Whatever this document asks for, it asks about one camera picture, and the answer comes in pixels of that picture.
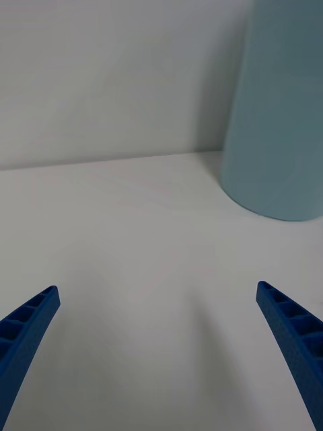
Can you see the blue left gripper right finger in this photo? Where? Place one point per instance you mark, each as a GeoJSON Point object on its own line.
{"type": "Point", "coordinates": [299, 340]}

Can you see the pale blue plastic bin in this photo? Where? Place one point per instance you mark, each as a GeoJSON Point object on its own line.
{"type": "Point", "coordinates": [279, 118]}

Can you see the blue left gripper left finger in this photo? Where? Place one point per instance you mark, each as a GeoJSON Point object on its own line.
{"type": "Point", "coordinates": [23, 340]}

